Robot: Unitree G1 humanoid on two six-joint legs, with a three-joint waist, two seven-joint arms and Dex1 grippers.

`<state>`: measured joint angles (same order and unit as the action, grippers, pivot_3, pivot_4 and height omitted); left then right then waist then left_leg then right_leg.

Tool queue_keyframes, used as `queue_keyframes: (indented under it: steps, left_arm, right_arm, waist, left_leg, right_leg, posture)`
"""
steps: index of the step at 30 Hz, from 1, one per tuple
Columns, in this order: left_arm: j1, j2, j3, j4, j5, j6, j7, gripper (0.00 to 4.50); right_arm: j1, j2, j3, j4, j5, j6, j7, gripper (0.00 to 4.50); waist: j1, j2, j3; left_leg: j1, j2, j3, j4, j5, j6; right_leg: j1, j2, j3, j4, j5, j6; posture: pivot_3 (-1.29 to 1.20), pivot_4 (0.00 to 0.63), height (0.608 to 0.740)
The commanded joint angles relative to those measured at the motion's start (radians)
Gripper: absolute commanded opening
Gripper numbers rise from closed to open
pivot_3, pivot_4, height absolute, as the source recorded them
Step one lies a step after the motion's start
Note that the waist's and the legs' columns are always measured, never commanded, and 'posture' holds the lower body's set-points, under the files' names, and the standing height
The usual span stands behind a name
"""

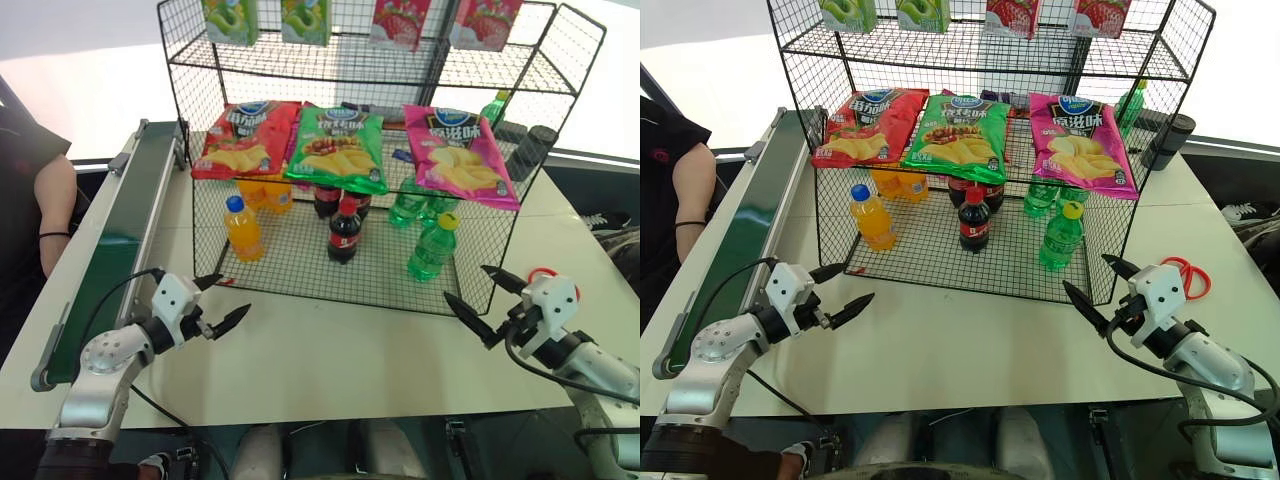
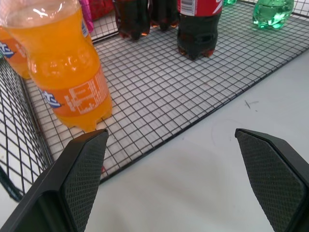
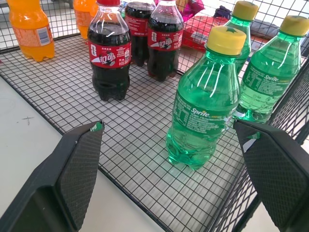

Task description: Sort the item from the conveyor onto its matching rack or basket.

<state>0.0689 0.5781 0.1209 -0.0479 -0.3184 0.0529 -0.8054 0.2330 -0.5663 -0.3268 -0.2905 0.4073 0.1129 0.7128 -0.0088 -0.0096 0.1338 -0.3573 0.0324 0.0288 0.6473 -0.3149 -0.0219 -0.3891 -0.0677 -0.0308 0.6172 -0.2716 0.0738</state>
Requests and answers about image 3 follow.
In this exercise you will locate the orange soda bottle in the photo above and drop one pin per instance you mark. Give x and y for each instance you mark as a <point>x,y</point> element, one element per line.
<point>31,29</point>
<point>83,17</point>

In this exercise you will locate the dark cola bottle red label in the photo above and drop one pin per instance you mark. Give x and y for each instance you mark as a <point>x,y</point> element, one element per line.
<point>137,26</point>
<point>166,43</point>
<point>109,53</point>

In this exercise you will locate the red snack bag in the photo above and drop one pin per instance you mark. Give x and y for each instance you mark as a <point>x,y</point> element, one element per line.
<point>200,31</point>

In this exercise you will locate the dark purple snack bag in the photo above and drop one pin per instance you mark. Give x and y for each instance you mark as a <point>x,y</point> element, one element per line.
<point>223,12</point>

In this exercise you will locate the green Sprite bottle yellow cap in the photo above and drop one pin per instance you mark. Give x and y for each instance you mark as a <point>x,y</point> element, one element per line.
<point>202,101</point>
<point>265,75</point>
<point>241,31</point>

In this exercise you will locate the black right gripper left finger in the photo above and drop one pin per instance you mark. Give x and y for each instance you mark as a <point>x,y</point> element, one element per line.
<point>72,174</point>

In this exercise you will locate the pink and yellow snack bag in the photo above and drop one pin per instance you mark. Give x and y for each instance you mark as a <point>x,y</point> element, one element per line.
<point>190,8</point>

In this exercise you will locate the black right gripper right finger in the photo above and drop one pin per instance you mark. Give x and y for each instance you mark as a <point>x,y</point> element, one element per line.
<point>277,174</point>

